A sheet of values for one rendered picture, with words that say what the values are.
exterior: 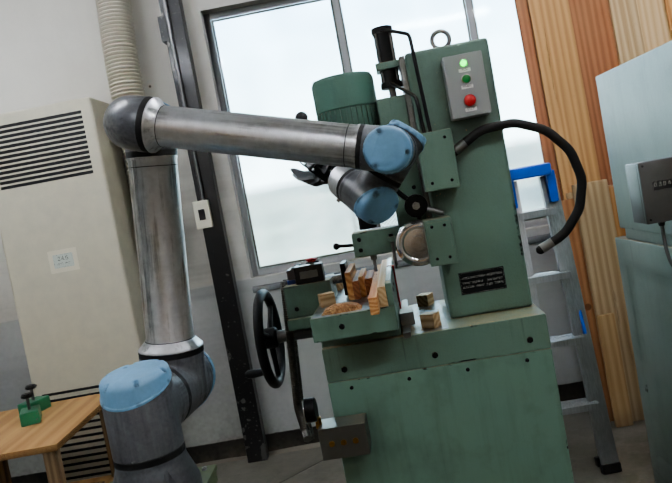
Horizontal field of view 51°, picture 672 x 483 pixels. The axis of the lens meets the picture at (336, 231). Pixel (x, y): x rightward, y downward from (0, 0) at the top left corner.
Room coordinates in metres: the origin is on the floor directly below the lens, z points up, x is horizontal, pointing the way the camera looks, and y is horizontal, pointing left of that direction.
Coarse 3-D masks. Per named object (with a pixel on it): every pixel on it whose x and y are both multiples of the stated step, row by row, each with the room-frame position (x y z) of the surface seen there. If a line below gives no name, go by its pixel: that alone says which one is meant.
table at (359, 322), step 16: (368, 304) 1.76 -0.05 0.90; (288, 320) 1.92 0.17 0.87; (304, 320) 1.92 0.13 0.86; (320, 320) 1.70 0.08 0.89; (336, 320) 1.70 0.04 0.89; (352, 320) 1.69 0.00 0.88; (368, 320) 1.69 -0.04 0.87; (384, 320) 1.69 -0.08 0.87; (320, 336) 1.70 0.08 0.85; (336, 336) 1.70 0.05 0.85; (352, 336) 1.69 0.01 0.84
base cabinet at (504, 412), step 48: (336, 384) 1.80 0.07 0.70; (384, 384) 1.79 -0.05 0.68; (432, 384) 1.78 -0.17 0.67; (480, 384) 1.77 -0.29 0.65; (528, 384) 1.75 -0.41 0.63; (384, 432) 1.79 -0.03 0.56; (432, 432) 1.78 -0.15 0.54; (480, 432) 1.77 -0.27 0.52; (528, 432) 1.76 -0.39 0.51; (384, 480) 1.79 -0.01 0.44; (432, 480) 1.78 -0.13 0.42; (480, 480) 1.77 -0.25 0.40; (528, 480) 1.76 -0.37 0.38
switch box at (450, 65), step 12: (444, 60) 1.81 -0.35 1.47; (456, 60) 1.81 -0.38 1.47; (468, 60) 1.80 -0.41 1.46; (480, 60) 1.80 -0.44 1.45; (444, 72) 1.81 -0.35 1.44; (456, 72) 1.81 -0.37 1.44; (468, 72) 1.80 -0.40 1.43; (480, 72) 1.80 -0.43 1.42; (456, 84) 1.81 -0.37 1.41; (468, 84) 1.80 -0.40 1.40; (480, 84) 1.80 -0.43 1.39; (456, 96) 1.81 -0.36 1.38; (480, 96) 1.80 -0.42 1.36; (456, 108) 1.81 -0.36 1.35; (480, 108) 1.80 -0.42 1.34; (456, 120) 1.86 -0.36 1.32
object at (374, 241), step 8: (360, 232) 1.98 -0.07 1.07; (368, 232) 1.97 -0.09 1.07; (376, 232) 1.97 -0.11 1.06; (384, 232) 1.97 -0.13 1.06; (392, 232) 1.96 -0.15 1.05; (352, 240) 1.98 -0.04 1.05; (360, 240) 1.97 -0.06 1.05; (368, 240) 1.97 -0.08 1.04; (376, 240) 1.97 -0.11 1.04; (384, 240) 1.97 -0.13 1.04; (360, 248) 1.97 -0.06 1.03; (368, 248) 1.97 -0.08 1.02; (376, 248) 1.97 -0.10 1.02; (384, 248) 1.97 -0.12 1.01; (360, 256) 1.97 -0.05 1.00; (376, 256) 2.00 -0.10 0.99
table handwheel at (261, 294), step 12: (264, 300) 2.10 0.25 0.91; (276, 312) 2.15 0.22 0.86; (276, 324) 2.15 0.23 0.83; (264, 336) 1.91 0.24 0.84; (276, 336) 2.01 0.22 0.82; (300, 336) 2.01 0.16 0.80; (312, 336) 2.01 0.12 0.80; (264, 348) 1.90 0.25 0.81; (276, 348) 2.15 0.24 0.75; (264, 360) 1.90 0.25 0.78; (276, 360) 2.04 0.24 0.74; (264, 372) 1.91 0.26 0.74; (276, 372) 2.05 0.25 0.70; (276, 384) 1.96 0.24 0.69
